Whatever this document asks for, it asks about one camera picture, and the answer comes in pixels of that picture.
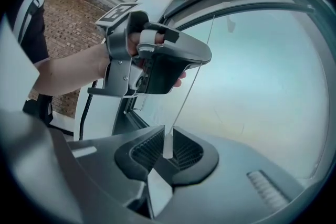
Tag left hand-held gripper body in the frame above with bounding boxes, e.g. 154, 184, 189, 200
88, 3, 190, 98

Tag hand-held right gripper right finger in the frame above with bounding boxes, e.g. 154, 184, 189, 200
167, 125, 309, 224

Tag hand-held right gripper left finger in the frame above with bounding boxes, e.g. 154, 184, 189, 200
67, 125, 165, 218

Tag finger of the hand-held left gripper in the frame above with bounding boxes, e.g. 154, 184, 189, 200
157, 36, 212, 65

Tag white blind pull cord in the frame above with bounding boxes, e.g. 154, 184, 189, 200
162, 14, 216, 159

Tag person's left forearm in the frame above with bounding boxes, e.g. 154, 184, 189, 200
34, 43, 112, 95

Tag dark-framed window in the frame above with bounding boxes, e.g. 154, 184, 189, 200
111, 0, 336, 192

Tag person's left hand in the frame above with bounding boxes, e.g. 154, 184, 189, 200
128, 29, 187, 88

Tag person's black white-striped clothing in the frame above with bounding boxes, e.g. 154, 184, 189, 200
5, 0, 55, 128

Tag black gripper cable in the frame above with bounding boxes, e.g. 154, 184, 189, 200
78, 80, 99, 141

